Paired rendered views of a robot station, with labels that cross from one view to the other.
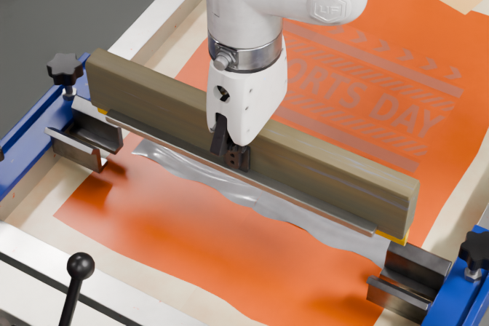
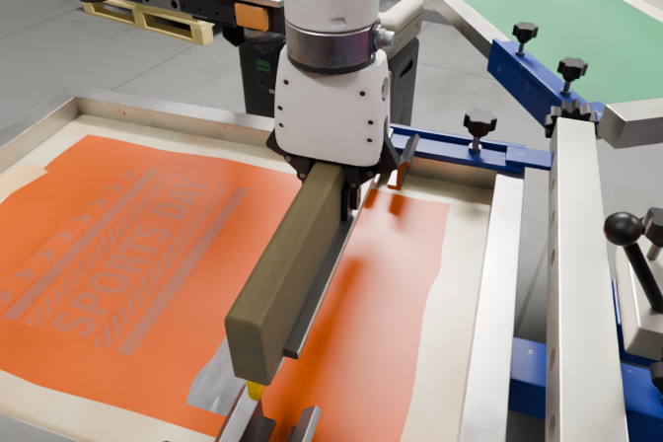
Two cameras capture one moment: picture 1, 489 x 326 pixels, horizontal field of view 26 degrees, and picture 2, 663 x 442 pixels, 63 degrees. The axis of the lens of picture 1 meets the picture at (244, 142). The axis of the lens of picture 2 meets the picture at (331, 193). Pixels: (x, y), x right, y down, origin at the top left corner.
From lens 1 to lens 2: 1.11 m
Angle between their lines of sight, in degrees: 69
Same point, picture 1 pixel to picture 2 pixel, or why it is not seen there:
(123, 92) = (290, 296)
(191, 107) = (326, 201)
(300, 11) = not seen: outside the picture
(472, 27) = (67, 167)
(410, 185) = not seen: hidden behind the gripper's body
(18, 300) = (601, 408)
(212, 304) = (438, 297)
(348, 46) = (76, 243)
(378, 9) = (21, 226)
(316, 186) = not seen: hidden behind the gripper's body
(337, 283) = (380, 220)
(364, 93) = (150, 225)
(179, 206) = (327, 350)
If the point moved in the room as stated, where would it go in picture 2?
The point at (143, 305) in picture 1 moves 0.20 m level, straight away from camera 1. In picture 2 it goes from (490, 327) to (308, 394)
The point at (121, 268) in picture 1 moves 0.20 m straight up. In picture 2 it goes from (431, 387) to (461, 241)
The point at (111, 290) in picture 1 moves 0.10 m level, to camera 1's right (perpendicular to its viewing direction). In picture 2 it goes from (488, 360) to (449, 284)
